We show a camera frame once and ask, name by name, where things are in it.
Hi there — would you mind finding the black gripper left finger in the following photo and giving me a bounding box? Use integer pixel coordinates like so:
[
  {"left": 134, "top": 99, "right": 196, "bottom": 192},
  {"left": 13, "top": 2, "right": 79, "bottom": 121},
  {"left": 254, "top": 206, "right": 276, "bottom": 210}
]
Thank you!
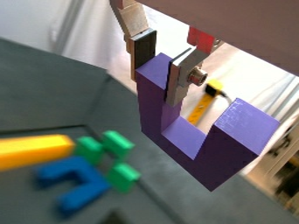
[{"left": 110, "top": 0, "right": 156, "bottom": 81}]

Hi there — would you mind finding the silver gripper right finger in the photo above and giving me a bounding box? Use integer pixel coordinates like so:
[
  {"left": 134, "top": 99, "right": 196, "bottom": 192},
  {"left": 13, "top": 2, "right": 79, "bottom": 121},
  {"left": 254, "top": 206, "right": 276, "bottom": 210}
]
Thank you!
[{"left": 164, "top": 25, "right": 226, "bottom": 108}]

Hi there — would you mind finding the purple U-shaped block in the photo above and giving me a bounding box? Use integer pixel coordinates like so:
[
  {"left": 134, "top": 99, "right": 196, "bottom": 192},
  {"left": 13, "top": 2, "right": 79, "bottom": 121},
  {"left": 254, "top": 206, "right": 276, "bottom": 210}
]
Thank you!
[{"left": 135, "top": 53, "right": 279, "bottom": 191}]

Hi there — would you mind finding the black angle fixture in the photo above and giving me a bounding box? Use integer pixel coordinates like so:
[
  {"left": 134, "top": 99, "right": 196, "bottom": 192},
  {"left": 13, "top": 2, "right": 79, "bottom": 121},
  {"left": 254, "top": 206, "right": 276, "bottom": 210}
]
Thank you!
[{"left": 98, "top": 210, "right": 131, "bottom": 224}]

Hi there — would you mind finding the green stepped block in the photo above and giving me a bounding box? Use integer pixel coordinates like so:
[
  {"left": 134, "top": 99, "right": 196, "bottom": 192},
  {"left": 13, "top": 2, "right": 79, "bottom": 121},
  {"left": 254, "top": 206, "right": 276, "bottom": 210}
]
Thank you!
[{"left": 74, "top": 130, "right": 142, "bottom": 193}]

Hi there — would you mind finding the blue U-shaped block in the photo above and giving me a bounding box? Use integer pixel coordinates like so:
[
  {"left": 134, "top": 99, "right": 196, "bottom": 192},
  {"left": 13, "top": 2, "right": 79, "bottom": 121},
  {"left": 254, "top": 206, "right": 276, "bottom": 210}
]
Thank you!
[{"left": 35, "top": 156, "right": 111, "bottom": 216}]

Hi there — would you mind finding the yellow long block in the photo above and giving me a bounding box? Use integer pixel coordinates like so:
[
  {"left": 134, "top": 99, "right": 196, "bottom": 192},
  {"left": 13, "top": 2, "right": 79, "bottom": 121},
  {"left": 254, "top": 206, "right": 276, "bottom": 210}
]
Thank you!
[{"left": 0, "top": 135, "right": 75, "bottom": 172}]

